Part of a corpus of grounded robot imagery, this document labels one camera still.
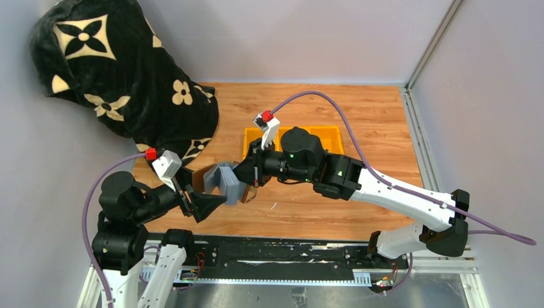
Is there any brown leather card holder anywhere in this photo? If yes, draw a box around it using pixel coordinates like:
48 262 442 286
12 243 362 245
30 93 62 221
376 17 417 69
192 161 257 206

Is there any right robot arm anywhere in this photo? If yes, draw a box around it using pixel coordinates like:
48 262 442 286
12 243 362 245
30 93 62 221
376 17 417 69
234 127 470 259

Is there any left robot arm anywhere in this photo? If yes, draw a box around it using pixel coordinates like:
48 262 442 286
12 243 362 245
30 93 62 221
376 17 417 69
90 171 226 307

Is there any yellow bin with silver cards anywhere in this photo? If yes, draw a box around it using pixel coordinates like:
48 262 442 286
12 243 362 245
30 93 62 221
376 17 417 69
241 128 281 160

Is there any yellow bin with black cards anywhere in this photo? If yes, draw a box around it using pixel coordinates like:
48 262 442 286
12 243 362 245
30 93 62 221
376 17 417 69
278 126 311 149

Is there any yellow bin with gold cards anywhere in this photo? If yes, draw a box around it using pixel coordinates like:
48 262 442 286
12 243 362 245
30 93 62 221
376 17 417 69
307 125 344 155

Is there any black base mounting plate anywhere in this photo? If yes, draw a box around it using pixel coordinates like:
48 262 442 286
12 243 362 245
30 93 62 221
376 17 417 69
184 235 409 282

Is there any black floral plush blanket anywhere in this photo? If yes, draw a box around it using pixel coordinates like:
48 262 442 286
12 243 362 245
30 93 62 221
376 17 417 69
30 1 219 164

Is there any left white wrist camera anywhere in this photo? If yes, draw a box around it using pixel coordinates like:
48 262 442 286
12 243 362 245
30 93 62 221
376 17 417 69
152 150 182 192

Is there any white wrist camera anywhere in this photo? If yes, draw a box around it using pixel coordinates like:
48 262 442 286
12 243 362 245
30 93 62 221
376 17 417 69
253 110 280 150
152 150 182 192

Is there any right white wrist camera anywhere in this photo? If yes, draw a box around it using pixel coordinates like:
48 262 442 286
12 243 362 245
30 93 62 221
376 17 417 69
253 110 280 150

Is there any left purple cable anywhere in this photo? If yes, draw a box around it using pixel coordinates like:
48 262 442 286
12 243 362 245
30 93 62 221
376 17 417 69
81 148 159 308

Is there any purple cable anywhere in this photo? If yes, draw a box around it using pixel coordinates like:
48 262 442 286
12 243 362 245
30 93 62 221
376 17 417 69
260 90 537 294
81 148 159 308

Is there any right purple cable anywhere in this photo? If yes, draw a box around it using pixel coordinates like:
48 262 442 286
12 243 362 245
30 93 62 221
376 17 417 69
260 90 537 294

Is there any corner aluminium post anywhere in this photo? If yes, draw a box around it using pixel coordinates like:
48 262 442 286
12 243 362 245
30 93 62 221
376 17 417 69
399 0 464 190

